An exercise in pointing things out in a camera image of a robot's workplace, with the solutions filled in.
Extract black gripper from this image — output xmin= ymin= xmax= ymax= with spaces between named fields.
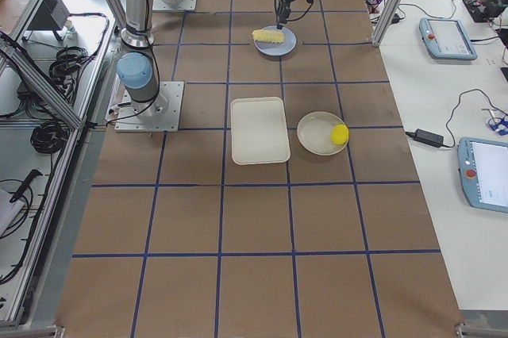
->
xmin=276 ymin=0 xmax=294 ymax=30

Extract blue plate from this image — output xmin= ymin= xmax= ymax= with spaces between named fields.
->
xmin=254 ymin=27 xmax=297 ymax=57

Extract beige round plate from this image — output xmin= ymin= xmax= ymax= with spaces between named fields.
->
xmin=297 ymin=111 xmax=348 ymax=156

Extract white rectangular tray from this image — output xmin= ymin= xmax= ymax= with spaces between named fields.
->
xmin=230 ymin=97 xmax=291 ymax=165

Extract yellow ball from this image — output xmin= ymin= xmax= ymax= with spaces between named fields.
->
xmin=330 ymin=124 xmax=349 ymax=145

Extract far blue teach pendant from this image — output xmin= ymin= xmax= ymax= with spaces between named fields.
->
xmin=418 ymin=17 xmax=478 ymax=61

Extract blue teach pendant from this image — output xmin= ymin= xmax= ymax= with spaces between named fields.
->
xmin=418 ymin=17 xmax=478 ymax=61
xmin=457 ymin=137 xmax=507 ymax=213

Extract black power adapter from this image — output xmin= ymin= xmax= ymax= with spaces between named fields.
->
xmin=405 ymin=129 xmax=444 ymax=148

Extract grey control box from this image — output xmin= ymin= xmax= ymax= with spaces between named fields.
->
xmin=27 ymin=0 xmax=70 ymax=41

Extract near blue teach pendant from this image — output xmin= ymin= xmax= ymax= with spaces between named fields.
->
xmin=457 ymin=137 xmax=507 ymax=213

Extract blue lanyard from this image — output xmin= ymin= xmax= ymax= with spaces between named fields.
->
xmin=482 ymin=107 xmax=508 ymax=134

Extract black coiled cables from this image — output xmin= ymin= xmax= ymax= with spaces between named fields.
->
xmin=30 ymin=46 xmax=94 ymax=155

